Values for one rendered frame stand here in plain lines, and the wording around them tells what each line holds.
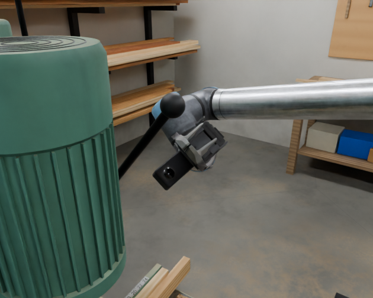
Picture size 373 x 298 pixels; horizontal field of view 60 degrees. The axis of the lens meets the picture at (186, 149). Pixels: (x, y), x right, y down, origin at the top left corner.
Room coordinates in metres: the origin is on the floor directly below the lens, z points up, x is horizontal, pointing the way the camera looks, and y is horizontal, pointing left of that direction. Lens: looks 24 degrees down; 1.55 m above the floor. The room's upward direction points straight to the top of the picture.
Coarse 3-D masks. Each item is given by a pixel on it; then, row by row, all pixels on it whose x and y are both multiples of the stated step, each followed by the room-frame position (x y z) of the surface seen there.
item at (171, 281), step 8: (184, 256) 0.66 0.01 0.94; (176, 264) 0.63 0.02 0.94; (184, 264) 0.63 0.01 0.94; (176, 272) 0.60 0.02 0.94; (184, 272) 0.62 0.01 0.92; (168, 280) 0.57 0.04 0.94; (176, 280) 0.59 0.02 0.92; (160, 288) 0.55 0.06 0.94; (168, 288) 0.56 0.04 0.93; (152, 296) 0.53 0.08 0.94; (160, 296) 0.53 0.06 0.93; (168, 296) 0.56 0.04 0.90
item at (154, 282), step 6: (162, 270) 0.60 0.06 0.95; (168, 270) 0.60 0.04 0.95; (156, 276) 0.58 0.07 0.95; (162, 276) 0.58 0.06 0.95; (150, 282) 0.56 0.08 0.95; (156, 282) 0.56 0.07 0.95; (144, 288) 0.54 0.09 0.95; (150, 288) 0.54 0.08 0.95; (138, 294) 0.52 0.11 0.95; (144, 294) 0.52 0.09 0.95
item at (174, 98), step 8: (168, 96) 0.42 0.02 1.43; (176, 96) 0.42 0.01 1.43; (160, 104) 0.42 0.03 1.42; (168, 104) 0.41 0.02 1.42; (176, 104) 0.41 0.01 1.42; (184, 104) 0.42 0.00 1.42; (168, 112) 0.41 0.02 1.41; (176, 112) 0.41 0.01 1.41; (160, 120) 0.43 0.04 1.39; (152, 128) 0.44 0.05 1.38; (160, 128) 0.44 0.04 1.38; (144, 136) 0.45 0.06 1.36; (152, 136) 0.44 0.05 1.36; (144, 144) 0.45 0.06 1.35; (136, 152) 0.46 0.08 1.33; (128, 160) 0.46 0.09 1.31; (120, 168) 0.48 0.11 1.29; (128, 168) 0.47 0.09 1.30; (120, 176) 0.48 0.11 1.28
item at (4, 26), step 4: (0, 20) 0.54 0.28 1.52; (4, 20) 0.54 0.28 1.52; (0, 24) 0.53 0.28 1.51; (4, 24) 0.54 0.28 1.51; (8, 24) 0.54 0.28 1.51; (0, 28) 0.53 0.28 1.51; (4, 28) 0.53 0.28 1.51; (8, 28) 0.54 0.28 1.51; (0, 32) 0.53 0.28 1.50; (4, 32) 0.53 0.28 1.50; (8, 32) 0.54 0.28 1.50; (4, 36) 0.53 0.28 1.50; (8, 36) 0.54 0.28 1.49; (12, 36) 0.55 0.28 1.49
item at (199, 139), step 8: (200, 120) 0.61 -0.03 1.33; (200, 128) 0.60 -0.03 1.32; (208, 128) 0.60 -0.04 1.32; (216, 128) 0.60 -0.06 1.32; (200, 136) 0.59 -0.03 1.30; (208, 136) 0.61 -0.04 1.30; (216, 136) 0.59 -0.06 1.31; (176, 144) 0.59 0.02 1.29; (192, 144) 0.59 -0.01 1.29; (200, 144) 0.59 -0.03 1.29; (216, 144) 0.58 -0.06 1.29; (224, 144) 0.58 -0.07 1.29; (184, 152) 0.58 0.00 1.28; (208, 152) 0.57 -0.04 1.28; (216, 152) 0.61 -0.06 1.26; (208, 160) 0.66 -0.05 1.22
